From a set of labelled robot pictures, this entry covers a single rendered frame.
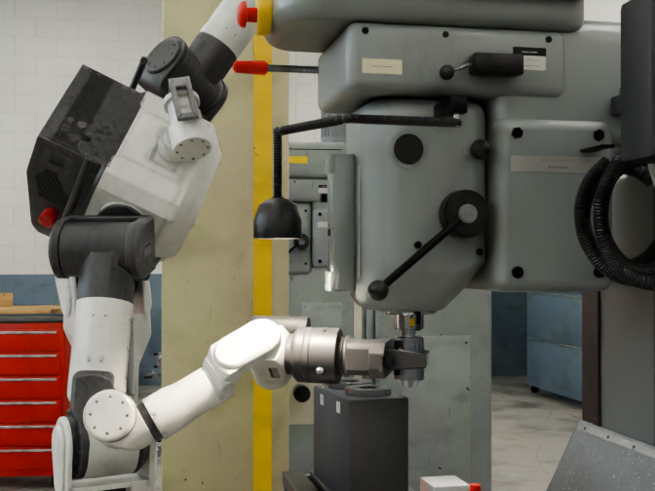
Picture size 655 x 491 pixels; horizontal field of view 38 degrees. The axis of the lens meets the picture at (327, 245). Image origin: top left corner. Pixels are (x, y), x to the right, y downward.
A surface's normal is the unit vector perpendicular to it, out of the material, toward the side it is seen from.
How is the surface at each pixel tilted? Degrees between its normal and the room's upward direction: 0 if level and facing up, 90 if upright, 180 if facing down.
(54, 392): 90
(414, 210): 90
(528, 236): 90
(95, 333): 74
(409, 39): 90
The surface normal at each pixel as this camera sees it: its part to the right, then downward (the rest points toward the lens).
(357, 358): -0.19, -0.01
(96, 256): -0.06, -0.33
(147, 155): 0.42, -0.53
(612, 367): -0.98, 0.00
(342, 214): 0.20, -0.01
